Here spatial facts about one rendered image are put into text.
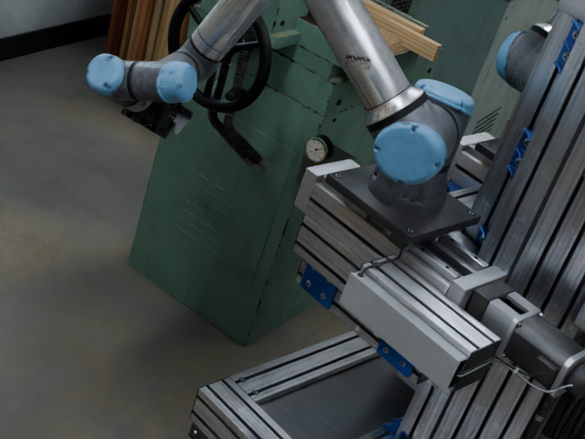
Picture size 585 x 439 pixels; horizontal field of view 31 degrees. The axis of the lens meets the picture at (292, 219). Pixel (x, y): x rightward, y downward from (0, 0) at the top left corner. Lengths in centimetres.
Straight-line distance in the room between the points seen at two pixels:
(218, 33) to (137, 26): 208
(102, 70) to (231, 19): 26
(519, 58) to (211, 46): 73
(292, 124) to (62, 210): 93
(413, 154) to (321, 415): 82
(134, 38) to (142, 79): 214
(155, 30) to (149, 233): 134
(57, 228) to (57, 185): 24
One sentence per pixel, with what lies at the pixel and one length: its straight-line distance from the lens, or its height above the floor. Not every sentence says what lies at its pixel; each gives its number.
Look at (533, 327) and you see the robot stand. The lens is 189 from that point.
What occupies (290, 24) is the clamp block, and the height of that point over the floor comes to 89.
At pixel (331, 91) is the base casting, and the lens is 246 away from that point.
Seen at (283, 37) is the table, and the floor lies 87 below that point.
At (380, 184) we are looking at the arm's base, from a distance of 196.
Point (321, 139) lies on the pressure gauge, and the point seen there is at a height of 69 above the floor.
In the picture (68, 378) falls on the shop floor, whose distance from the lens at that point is 261.
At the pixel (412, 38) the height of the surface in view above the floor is 93.
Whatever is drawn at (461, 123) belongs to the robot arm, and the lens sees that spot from 191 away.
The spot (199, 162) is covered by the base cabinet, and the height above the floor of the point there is 42.
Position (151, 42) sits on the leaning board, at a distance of 412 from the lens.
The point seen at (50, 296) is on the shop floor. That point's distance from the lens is 285.
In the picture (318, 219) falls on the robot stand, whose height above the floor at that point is 69.
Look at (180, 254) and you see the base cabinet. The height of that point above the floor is 14.
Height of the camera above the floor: 170
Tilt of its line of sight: 29 degrees down
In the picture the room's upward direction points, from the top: 19 degrees clockwise
